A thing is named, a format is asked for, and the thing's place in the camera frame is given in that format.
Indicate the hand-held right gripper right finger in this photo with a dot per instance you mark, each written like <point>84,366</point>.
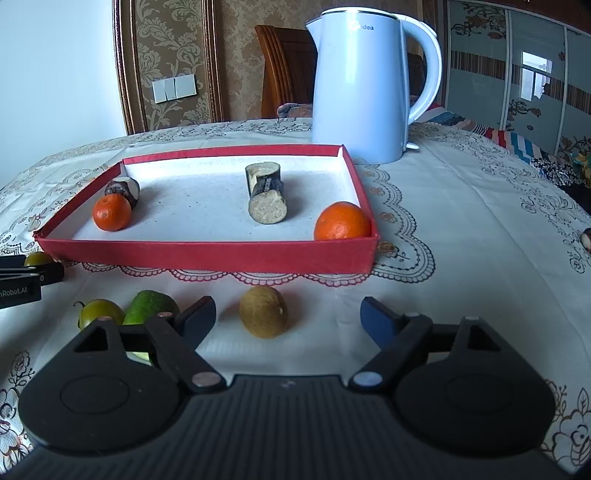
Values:
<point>376,321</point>

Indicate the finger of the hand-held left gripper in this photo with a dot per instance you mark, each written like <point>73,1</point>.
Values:
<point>46,273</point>
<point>11,261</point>

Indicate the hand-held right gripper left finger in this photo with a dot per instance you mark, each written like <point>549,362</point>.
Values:
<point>201,318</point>

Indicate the tan round longan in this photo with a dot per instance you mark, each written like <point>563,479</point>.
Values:
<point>263,314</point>

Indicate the orange tangerine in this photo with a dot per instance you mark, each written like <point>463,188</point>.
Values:
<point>341,221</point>
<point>112,212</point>

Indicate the red cardboard tray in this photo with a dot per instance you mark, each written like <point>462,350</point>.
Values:
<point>194,207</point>

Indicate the dark water chestnut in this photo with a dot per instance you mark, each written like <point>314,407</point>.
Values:
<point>123,187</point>
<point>587,239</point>

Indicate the green tomato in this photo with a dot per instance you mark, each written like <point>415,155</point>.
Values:
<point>99,314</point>
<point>39,258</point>

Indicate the green cucumber piece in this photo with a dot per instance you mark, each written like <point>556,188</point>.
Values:
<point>147,304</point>

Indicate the striped colourful bed sheet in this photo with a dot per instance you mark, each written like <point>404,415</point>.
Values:
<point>508,138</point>

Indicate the brown bed blanket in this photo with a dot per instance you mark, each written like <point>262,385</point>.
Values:
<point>295,110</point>

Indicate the white electric kettle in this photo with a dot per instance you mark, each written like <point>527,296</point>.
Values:
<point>360,92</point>

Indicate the wooden chair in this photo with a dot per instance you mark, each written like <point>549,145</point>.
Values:
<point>286,69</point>

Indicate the patterned sliding wardrobe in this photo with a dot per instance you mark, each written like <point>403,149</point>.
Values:
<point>485,46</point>

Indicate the wooden wall frame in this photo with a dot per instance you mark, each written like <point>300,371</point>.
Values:
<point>127,69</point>

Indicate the white light switch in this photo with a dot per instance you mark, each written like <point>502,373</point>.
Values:
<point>174,88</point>

